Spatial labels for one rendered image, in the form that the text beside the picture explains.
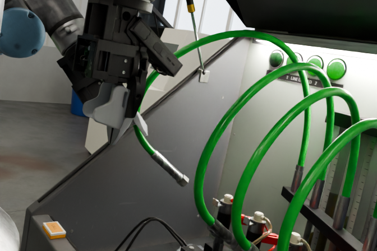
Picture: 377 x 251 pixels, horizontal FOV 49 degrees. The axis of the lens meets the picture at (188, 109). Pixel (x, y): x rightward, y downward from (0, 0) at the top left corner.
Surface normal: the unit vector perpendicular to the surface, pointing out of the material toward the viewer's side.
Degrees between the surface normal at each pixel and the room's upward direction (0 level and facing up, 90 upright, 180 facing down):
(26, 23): 90
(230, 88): 90
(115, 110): 93
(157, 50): 91
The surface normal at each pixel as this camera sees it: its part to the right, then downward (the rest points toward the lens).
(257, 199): -0.79, -0.07
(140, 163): 0.59, 0.22
